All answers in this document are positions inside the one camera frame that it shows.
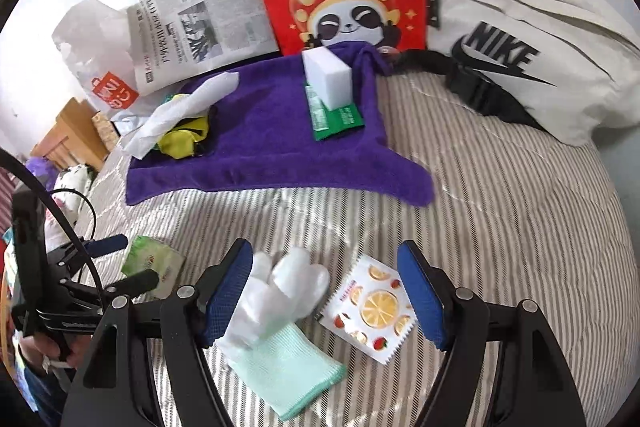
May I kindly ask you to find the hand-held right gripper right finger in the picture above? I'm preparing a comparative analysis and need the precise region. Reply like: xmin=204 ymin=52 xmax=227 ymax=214
xmin=396 ymin=240 xmax=588 ymax=427

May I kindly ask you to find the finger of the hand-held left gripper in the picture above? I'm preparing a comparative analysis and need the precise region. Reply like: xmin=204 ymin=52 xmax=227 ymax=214
xmin=65 ymin=269 xmax=160 ymax=308
xmin=47 ymin=234 xmax=129 ymax=268

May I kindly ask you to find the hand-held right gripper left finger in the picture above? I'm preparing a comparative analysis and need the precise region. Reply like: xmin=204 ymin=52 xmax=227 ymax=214
xmin=60 ymin=238 xmax=254 ymax=427

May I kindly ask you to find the green tissue pack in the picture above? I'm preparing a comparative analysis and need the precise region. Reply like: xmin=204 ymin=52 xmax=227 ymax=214
xmin=121 ymin=235 xmax=185 ymax=299

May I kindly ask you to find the white glove green cuff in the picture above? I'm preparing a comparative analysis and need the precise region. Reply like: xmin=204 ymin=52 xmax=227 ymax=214
xmin=215 ymin=248 xmax=348 ymax=422

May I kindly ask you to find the fruit print packet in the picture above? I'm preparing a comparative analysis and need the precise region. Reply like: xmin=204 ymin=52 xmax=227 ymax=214
xmin=318 ymin=254 xmax=418 ymax=365

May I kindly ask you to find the purple towel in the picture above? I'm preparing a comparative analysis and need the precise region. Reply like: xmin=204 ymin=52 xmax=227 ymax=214
xmin=125 ymin=42 xmax=435 ymax=208

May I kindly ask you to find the person's left hand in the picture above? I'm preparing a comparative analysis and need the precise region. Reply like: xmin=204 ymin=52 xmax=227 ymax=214
xmin=20 ymin=334 xmax=88 ymax=378

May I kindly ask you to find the pile of clothes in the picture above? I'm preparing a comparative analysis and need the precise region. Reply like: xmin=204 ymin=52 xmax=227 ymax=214
xmin=25 ymin=157 xmax=96 ymax=228

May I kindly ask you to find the wicker box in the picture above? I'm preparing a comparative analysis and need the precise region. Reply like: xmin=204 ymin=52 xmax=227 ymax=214
xmin=91 ymin=113 xmax=118 ymax=152

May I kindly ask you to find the wooden cabinet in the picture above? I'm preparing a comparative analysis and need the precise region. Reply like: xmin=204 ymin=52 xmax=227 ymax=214
xmin=30 ymin=98 xmax=111 ymax=172

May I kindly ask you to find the striped bedsheet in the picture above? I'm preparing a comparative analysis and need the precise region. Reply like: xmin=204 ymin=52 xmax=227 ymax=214
xmin=45 ymin=67 xmax=623 ymax=427

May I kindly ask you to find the green packet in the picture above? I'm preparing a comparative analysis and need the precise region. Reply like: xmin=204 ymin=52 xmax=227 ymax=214
xmin=305 ymin=79 xmax=366 ymax=142

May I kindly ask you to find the white plastic bag red logo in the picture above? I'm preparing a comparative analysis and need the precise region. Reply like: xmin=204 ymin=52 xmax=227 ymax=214
xmin=51 ymin=0 xmax=166 ymax=122

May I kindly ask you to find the white sponge block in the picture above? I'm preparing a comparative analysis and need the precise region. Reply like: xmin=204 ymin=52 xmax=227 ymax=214
xmin=301 ymin=48 xmax=355 ymax=112

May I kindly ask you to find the newspaper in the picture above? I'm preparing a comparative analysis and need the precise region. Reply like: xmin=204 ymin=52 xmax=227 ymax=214
xmin=125 ymin=0 xmax=281 ymax=96

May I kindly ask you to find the white tote bag black logo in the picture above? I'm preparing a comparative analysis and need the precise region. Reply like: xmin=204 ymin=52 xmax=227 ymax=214
xmin=422 ymin=0 xmax=640 ymax=146

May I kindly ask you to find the black cable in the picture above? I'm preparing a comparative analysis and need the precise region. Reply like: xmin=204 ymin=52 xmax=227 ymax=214
xmin=47 ymin=188 xmax=97 ymax=288
xmin=0 ymin=147 xmax=108 ymax=313

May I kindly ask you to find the black bag strap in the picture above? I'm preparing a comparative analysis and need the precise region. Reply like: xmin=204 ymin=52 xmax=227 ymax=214
xmin=390 ymin=49 xmax=546 ymax=130

